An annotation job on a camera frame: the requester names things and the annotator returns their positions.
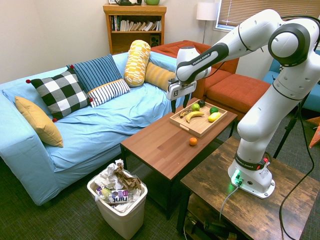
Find black white checkered pillow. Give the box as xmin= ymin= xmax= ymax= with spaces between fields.
xmin=25 ymin=64 xmax=94 ymax=123

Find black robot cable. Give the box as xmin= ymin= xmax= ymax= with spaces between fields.
xmin=278 ymin=15 xmax=320 ymax=240

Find orange sofa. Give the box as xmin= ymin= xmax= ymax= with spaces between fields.
xmin=150 ymin=39 xmax=272 ymax=122

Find crumpled white paper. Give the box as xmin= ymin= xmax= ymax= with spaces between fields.
xmin=94 ymin=158 xmax=125 ymax=191

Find white navy striped pillow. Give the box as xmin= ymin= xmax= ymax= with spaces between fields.
xmin=86 ymin=78 xmax=131 ymax=109

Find mustard yellow square pillow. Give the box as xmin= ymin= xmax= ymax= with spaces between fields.
xmin=14 ymin=95 xmax=64 ymax=148

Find blue striped pillow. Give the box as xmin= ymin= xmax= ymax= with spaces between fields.
xmin=66 ymin=53 xmax=123 ymax=94

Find yellow lemon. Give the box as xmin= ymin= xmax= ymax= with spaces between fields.
xmin=207 ymin=111 xmax=221 ymax=123

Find row of books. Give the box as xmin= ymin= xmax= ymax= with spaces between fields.
xmin=110 ymin=15 xmax=162 ymax=32

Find blue armchair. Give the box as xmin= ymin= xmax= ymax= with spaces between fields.
xmin=262 ymin=49 xmax=320 ymax=113

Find yellow white patterned bolster pillow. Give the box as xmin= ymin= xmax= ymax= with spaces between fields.
xmin=123 ymin=39 xmax=152 ymax=88

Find black camera tripod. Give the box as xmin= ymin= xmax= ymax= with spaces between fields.
xmin=272 ymin=91 xmax=312 ymax=159

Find white floor lamp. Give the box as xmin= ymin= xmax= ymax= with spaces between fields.
xmin=196 ymin=2 xmax=220 ymax=45

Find yellow grey striped pillow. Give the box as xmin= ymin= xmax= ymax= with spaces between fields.
xmin=144 ymin=61 xmax=177 ymax=92

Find wooden serving tray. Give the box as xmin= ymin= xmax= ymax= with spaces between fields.
xmin=169 ymin=101 xmax=229 ymax=139

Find rustic dark wood side table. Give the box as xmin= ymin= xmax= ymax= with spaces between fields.
xmin=176 ymin=136 xmax=320 ymax=240

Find crumpled brown paper bag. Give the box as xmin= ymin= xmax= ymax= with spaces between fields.
xmin=113 ymin=161 xmax=142 ymax=193

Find brown wooden coffee table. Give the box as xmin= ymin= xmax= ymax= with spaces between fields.
xmin=120 ymin=96 xmax=238 ymax=221

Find hint water bottle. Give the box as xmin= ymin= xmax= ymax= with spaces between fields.
xmin=94 ymin=189 xmax=135 ymax=204

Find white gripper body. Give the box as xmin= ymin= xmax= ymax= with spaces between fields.
xmin=166 ymin=78 xmax=197 ymax=102

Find wooden window blinds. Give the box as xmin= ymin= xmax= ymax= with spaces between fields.
xmin=215 ymin=0 xmax=320 ymax=31

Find wooden bookshelf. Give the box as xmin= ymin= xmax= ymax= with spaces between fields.
xmin=102 ymin=3 xmax=168 ymax=55

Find white plastic trash bin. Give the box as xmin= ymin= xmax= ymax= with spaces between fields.
xmin=86 ymin=169 xmax=148 ymax=240

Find yellow banana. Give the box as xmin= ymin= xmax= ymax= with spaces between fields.
xmin=185 ymin=111 xmax=205 ymax=124

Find light blue sofa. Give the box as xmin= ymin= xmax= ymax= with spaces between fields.
xmin=0 ymin=51 xmax=181 ymax=207

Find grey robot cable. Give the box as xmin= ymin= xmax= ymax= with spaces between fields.
xmin=219 ymin=184 xmax=241 ymax=222

